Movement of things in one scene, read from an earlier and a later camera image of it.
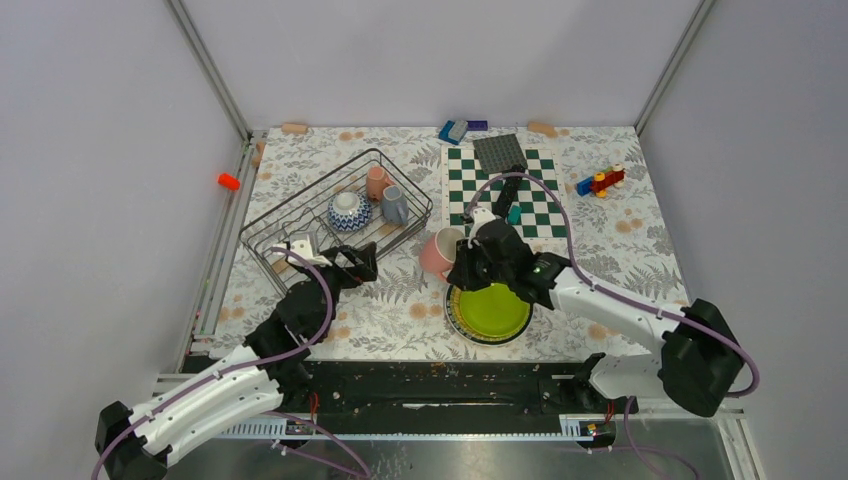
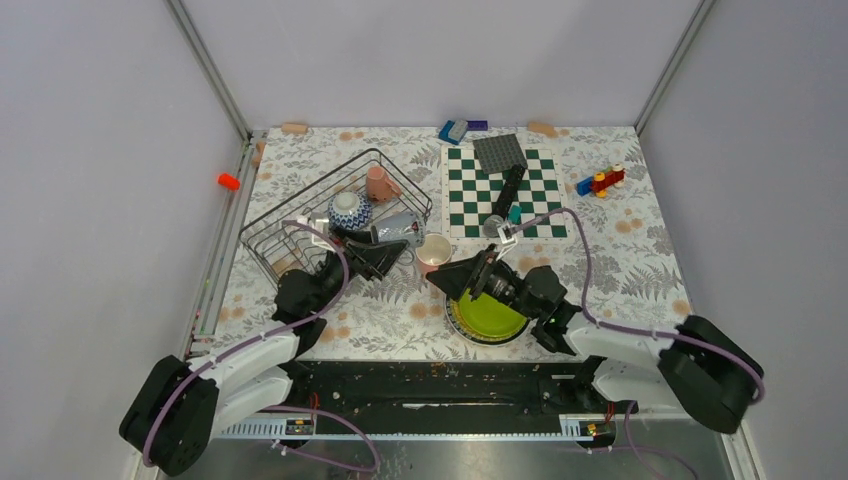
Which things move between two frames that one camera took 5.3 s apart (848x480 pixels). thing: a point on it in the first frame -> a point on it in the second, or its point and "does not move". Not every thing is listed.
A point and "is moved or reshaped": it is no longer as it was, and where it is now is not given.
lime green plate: [455, 313] does not move
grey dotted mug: [394, 206] -> [403, 226]
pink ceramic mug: [438, 252] is moved or reshaped
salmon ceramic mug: [376, 183] does not move
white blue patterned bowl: [349, 212] does not move
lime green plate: [494, 311] does not move
